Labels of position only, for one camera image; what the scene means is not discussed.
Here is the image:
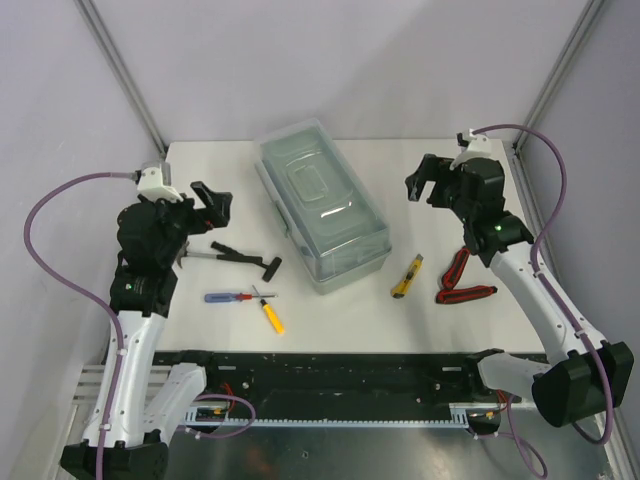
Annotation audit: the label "black T-handle wrench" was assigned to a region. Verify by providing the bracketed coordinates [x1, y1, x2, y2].
[211, 241, 282, 283]

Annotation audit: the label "grey slotted cable duct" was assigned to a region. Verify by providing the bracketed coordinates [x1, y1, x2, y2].
[180, 404, 506, 430]

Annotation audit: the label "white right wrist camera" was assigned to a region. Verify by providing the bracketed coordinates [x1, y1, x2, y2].
[449, 129, 492, 170]

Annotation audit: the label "small black claw hammer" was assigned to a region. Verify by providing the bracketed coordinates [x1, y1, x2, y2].
[175, 242, 218, 268]

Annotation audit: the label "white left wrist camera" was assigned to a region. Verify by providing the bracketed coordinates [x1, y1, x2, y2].
[137, 160, 183, 203]

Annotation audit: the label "yellow utility knife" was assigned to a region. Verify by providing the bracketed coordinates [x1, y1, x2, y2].
[391, 254, 424, 299]

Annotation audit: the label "blue and red screwdriver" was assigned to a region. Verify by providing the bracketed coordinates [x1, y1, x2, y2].
[204, 292, 277, 304]

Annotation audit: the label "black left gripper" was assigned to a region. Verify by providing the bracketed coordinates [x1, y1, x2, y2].
[146, 181, 231, 265]

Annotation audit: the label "yellow handle screwdriver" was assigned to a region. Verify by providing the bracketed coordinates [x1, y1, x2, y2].
[252, 286, 285, 335]

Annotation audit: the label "left aluminium frame post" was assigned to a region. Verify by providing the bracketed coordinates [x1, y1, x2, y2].
[73, 0, 168, 159]

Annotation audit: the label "right aluminium frame post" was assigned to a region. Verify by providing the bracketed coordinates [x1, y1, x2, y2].
[524, 0, 611, 129]

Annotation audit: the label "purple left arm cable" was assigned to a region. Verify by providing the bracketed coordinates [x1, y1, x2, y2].
[23, 171, 257, 480]

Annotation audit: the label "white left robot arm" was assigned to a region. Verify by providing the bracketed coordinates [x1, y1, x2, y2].
[60, 181, 233, 479]

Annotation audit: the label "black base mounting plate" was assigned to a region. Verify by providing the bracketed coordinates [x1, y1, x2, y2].
[152, 350, 531, 421]

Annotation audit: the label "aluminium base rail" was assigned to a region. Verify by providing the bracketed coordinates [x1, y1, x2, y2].
[72, 365, 171, 406]

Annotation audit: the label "green plastic tool box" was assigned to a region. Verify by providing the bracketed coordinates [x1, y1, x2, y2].
[254, 119, 392, 295]

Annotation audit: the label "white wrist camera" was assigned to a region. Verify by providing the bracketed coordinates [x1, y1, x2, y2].
[137, 160, 183, 203]
[449, 129, 492, 170]

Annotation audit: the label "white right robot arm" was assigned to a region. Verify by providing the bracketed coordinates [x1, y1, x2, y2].
[405, 154, 634, 427]

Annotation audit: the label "red and black pliers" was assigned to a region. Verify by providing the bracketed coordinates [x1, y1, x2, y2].
[435, 247, 498, 305]

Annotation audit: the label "aluminium frame post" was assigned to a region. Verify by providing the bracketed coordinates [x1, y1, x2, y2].
[524, 0, 611, 129]
[73, 0, 168, 159]

